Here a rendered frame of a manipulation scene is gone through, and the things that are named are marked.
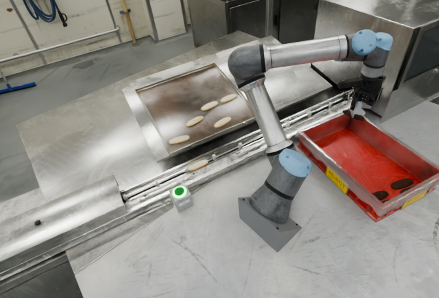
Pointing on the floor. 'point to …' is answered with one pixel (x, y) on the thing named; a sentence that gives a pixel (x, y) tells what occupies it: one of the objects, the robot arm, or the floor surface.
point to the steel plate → (117, 147)
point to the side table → (263, 262)
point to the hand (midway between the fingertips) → (354, 112)
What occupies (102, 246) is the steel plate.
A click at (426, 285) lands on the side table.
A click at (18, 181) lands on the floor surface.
